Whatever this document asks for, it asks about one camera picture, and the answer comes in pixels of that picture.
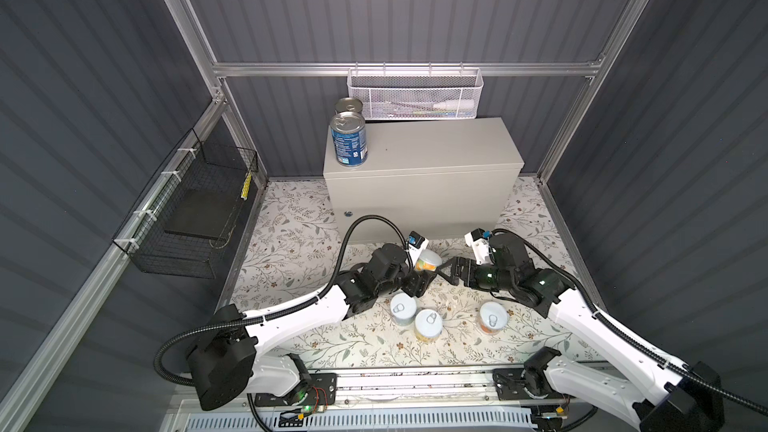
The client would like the white tube in basket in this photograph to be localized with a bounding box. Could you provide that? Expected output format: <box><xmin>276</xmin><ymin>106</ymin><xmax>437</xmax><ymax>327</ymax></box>
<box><xmin>432</xmin><ymin>99</ymin><xmax>477</xmax><ymax>117</ymax></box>

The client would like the left black corrugated cable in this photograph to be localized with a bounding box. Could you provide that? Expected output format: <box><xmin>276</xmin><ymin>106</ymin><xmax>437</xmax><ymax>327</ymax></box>
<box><xmin>152</xmin><ymin>214</ymin><xmax>415</xmax><ymax>388</ymax></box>

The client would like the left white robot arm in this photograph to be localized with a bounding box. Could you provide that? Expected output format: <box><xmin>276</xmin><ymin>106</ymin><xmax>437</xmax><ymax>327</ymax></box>
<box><xmin>187</xmin><ymin>240</ymin><xmax>432</xmax><ymax>411</ymax></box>

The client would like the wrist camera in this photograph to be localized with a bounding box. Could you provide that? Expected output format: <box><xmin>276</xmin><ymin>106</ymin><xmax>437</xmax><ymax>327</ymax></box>
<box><xmin>407</xmin><ymin>231</ymin><xmax>429</xmax><ymax>263</ymax></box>
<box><xmin>464</xmin><ymin>228</ymin><xmax>492</xmax><ymax>265</ymax></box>

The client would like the dark tomato tin can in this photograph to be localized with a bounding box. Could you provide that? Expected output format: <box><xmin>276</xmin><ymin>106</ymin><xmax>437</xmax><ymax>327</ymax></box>
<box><xmin>335</xmin><ymin>97</ymin><xmax>364</xmax><ymax>114</ymax></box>

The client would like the black wire mesh basket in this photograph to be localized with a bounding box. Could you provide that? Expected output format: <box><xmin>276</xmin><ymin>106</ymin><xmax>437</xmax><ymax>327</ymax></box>
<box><xmin>113</xmin><ymin>132</ymin><xmax>259</xmax><ymax>280</ymax></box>

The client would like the yellow label can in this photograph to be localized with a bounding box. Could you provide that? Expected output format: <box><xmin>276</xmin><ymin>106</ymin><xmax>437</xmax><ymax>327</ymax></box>
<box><xmin>414</xmin><ymin>308</ymin><xmax>443</xmax><ymax>343</ymax></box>

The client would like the right black corrugated cable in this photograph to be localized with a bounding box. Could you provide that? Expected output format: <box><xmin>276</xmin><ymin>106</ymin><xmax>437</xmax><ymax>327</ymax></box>
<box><xmin>488</xmin><ymin>227</ymin><xmax>768</xmax><ymax>400</ymax></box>

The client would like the yellow green can plastic lid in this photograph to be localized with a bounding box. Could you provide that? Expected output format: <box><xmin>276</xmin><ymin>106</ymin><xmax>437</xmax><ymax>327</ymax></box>
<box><xmin>414</xmin><ymin>249</ymin><xmax>443</xmax><ymax>272</ymax></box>

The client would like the green label can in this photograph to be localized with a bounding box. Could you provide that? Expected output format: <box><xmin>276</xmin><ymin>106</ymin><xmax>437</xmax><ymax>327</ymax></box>
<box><xmin>390</xmin><ymin>292</ymin><xmax>419</xmax><ymax>327</ymax></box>

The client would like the orange label can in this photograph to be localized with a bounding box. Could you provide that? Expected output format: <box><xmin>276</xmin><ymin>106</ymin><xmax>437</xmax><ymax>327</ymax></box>
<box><xmin>477</xmin><ymin>301</ymin><xmax>509</xmax><ymax>335</ymax></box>

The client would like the white perforated cable tray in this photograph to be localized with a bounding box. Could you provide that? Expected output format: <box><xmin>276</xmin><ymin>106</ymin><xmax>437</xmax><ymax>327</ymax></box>
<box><xmin>182</xmin><ymin>407</ymin><xmax>538</xmax><ymax>432</ymax></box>

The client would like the blue label tin can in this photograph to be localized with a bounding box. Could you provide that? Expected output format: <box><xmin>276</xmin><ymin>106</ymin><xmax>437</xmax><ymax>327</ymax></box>
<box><xmin>330</xmin><ymin>111</ymin><xmax>368</xmax><ymax>167</ymax></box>

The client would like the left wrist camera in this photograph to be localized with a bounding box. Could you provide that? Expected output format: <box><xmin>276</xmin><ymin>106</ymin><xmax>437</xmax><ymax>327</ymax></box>
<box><xmin>407</xmin><ymin>231</ymin><xmax>429</xmax><ymax>263</ymax></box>

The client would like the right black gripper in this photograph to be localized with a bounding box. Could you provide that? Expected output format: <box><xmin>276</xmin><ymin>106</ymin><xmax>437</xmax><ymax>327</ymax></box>
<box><xmin>435</xmin><ymin>255</ymin><xmax>512</xmax><ymax>292</ymax></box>

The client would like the black corrugated cable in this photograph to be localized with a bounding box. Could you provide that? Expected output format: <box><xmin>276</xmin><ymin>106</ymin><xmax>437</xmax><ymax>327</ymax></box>
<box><xmin>488</xmin><ymin>227</ymin><xmax>768</xmax><ymax>400</ymax></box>
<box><xmin>152</xmin><ymin>214</ymin><xmax>415</xmax><ymax>388</ymax></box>

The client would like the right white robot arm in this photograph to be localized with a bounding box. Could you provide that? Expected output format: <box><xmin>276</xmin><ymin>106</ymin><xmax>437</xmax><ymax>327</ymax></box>
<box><xmin>436</xmin><ymin>229</ymin><xmax>725</xmax><ymax>431</ymax></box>

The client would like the grey metal cabinet box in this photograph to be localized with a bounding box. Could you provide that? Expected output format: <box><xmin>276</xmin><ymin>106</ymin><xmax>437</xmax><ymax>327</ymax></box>
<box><xmin>323</xmin><ymin>117</ymin><xmax>524</xmax><ymax>244</ymax></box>

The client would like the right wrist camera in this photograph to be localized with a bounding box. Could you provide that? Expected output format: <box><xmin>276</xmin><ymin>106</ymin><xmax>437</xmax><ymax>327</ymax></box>
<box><xmin>464</xmin><ymin>228</ymin><xmax>492</xmax><ymax>265</ymax></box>

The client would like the white wire mesh basket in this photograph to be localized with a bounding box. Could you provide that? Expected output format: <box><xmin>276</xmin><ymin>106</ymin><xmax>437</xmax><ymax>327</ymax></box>
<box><xmin>346</xmin><ymin>67</ymin><xmax>484</xmax><ymax>121</ymax></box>

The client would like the floral patterned mat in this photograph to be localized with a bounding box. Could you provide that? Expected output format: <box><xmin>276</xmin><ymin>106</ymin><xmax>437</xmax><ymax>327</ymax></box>
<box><xmin>231</xmin><ymin>180</ymin><xmax>599</xmax><ymax>369</ymax></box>

